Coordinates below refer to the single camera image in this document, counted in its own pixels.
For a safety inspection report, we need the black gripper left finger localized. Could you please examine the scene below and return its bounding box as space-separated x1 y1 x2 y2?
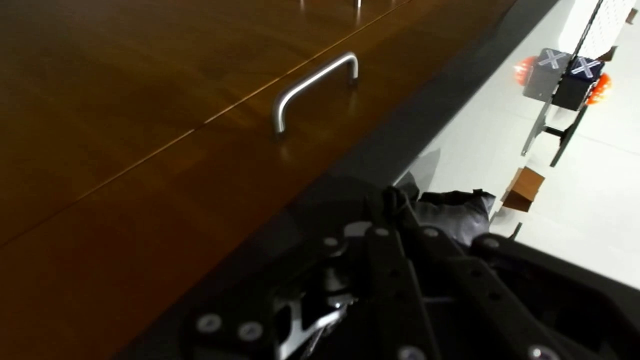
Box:
189 223 442 360

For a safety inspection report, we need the small brown wooden block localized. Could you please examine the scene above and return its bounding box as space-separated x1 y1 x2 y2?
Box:
500 163 548 213

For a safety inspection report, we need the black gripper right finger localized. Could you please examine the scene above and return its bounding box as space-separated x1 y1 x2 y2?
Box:
399 223 640 360

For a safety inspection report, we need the steel drawer handle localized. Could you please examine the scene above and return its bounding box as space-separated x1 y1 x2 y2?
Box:
270 50 363 139

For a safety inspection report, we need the wooden counter cabinet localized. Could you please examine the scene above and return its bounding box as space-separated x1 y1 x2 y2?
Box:
0 0 558 360

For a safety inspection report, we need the orange and black device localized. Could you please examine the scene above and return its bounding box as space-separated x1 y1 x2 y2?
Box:
514 46 614 170

